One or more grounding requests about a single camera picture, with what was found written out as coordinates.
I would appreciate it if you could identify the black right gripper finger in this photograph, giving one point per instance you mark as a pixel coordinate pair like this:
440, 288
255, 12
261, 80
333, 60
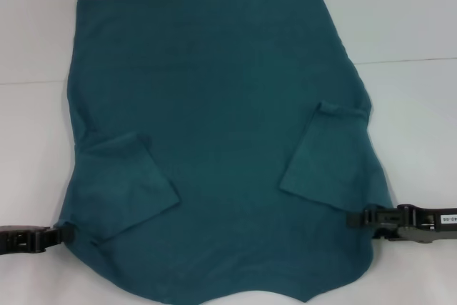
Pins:
371, 224
378, 215

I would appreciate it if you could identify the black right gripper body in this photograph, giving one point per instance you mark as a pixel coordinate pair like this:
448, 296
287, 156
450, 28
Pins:
421, 226

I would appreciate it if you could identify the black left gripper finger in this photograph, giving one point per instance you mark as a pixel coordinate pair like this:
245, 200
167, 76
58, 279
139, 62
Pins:
57, 233
57, 240

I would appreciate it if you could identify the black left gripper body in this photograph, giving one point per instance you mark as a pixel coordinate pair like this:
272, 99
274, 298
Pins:
16, 240

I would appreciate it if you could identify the teal blue shirt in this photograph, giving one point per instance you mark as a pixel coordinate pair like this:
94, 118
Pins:
214, 105

